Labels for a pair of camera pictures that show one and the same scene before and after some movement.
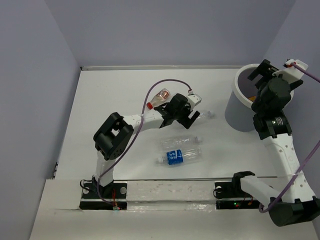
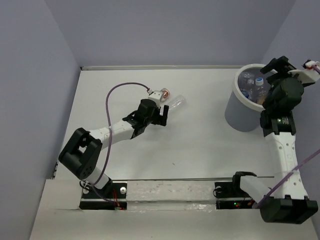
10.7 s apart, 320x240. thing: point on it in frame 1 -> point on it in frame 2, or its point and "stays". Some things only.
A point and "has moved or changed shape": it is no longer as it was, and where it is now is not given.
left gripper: (185, 122) -> (160, 120)
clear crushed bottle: (180, 141) -> (246, 80)
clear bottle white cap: (209, 113) has moved or changed shape
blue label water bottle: (181, 155) has moved or changed shape
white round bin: (238, 110) stays
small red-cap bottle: (161, 98) stays
